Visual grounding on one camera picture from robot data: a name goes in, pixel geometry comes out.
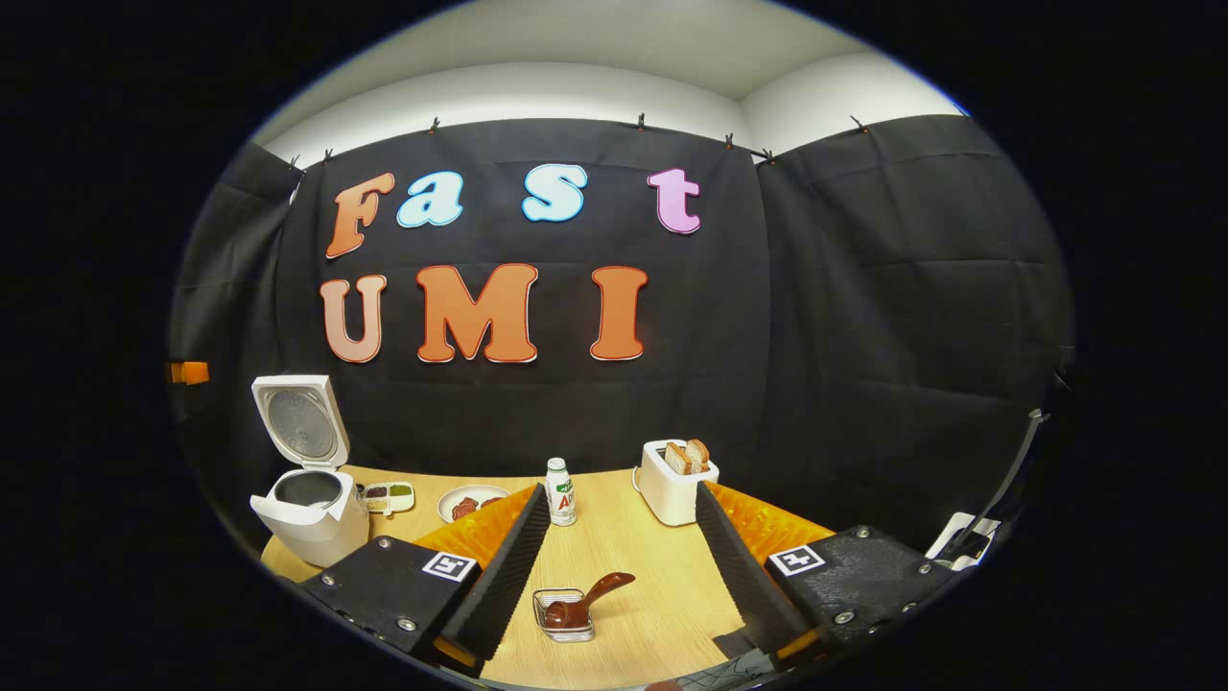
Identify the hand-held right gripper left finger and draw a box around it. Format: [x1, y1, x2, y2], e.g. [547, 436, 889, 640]
[297, 483, 553, 680]

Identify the black backdrop cloth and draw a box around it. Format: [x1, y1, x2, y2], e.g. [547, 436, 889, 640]
[168, 113, 1077, 558]

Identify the white toaster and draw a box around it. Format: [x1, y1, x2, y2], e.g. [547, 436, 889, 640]
[633, 440, 720, 527]

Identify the small white labelled bottle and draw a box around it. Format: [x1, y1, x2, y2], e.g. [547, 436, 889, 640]
[545, 458, 578, 527]

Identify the white plastic piece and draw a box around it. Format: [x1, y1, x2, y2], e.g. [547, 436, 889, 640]
[926, 512, 1001, 569]

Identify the grey cable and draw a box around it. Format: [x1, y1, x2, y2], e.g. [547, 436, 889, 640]
[945, 408, 1051, 562]

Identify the brown wooden spoon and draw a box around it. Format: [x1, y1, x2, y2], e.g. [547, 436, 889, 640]
[543, 572, 636, 631]

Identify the white divided condiment dish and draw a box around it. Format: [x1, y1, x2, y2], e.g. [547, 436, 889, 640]
[362, 482, 416, 516]

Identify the white rice cooker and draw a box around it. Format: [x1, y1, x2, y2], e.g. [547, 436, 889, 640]
[249, 374, 371, 569]

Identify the row of black cloth clips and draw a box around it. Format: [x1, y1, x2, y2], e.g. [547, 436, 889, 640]
[286, 113, 869, 169]

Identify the white round plate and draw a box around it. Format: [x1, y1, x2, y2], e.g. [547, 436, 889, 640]
[437, 485, 512, 525]

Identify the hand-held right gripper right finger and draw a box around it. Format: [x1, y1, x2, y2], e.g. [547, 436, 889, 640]
[696, 480, 965, 673]

